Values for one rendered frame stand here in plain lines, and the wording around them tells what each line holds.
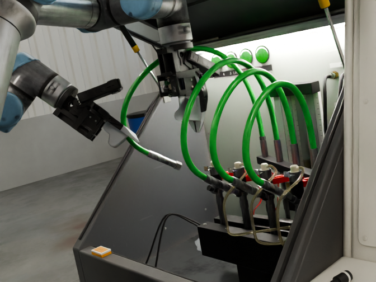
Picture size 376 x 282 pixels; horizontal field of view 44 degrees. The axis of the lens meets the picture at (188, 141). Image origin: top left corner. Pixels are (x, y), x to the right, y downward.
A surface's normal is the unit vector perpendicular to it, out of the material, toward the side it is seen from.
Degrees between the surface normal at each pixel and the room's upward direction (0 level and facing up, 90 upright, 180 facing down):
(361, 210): 76
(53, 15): 134
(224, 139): 90
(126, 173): 90
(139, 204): 90
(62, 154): 90
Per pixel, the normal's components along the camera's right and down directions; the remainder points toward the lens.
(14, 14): 0.58, 0.56
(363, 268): -0.17, -0.97
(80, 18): 0.74, 0.63
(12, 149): 0.57, 0.04
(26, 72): 0.07, -0.07
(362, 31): -0.75, 0.00
